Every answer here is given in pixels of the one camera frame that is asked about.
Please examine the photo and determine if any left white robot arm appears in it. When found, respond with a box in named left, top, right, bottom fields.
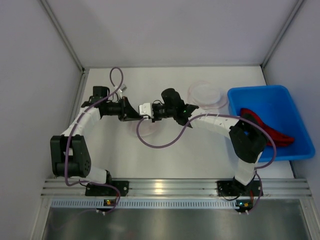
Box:
left=50, top=86, right=142, bottom=187

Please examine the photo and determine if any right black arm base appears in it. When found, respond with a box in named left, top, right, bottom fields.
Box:
left=217, top=178, right=262, bottom=198

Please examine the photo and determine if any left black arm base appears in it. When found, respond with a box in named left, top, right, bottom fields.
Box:
left=85, top=180, right=130, bottom=197

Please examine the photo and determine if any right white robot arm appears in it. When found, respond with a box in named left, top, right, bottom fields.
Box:
left=151, top=88, right=268, bottom=186

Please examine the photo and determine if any pink trimmed mesh laundry bag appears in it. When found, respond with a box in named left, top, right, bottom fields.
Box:
left=187, top=81, right=228, bottom=110

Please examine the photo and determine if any red bra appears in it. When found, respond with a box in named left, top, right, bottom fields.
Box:
left=240, top=108, right=295, bottom=147

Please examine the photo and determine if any blue plastic bin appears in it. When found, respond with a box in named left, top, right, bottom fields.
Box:
left=227, top=85, right=316, bottom=162

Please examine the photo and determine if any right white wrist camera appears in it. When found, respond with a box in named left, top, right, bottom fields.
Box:
left=138, top=102, right=154, bottom=119

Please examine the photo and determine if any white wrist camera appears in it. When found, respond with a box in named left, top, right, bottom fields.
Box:
left=114, top=84, right=127, bottom=99
left=138, top=102, right=154, bottom=119

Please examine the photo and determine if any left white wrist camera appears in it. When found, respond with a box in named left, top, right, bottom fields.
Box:
left=114, top=84, right=127, bottom=99

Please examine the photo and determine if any aluminium front rail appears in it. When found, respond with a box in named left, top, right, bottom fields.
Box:
left=40, top=178, right=312, bottom=199

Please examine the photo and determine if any left aluminium frame post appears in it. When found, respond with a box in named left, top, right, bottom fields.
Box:
left=38, top=0, right=85, bottom=72

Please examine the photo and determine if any aluminium frame post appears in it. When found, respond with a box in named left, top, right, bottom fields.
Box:
left=38, top=0, right=85, bottom=72
left=260, top=0, right=306, bottom=70

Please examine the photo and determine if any slotted grey cable duct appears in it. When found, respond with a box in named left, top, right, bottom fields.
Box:
left=50, top=198, right=251, bottom=209

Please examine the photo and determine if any right aluminium frame post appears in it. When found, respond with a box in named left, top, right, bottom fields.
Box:
left=260, top=0, right=306, bottom=70

